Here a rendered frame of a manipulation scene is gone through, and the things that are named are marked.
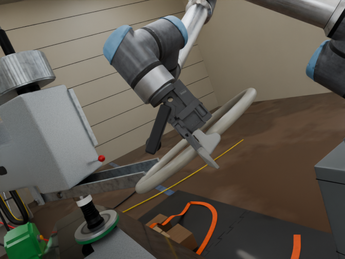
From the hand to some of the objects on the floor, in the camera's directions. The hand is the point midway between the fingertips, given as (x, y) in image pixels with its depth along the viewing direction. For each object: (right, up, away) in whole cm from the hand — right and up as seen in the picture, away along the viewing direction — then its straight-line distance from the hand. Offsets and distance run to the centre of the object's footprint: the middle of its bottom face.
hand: (211, 164), depth 57 cm
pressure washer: (-138, -141, +189) cm, 274 cm away
